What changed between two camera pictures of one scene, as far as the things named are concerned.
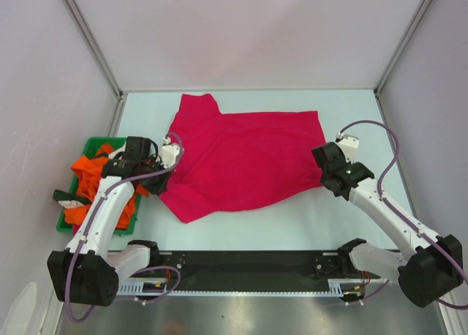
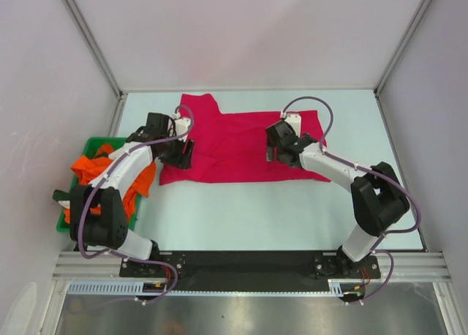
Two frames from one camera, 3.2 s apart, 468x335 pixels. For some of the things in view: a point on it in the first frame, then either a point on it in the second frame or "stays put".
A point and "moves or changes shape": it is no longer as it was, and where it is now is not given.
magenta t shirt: [235, 160] moves or changes shape
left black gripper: [160, 187] -> [180, 160]
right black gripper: [348, 162] -> [270, 150]
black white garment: [70, 200] stays put
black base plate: [251, 270] stays put
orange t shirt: [88, 172] stays put
